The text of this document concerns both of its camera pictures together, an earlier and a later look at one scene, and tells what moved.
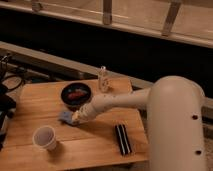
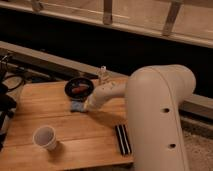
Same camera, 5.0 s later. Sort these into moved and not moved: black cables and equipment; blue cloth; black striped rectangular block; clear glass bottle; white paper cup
Moved: blue cloth
Not moved: clear glass bottle; black striped rectangular block; white paper cup; black cables and equipment
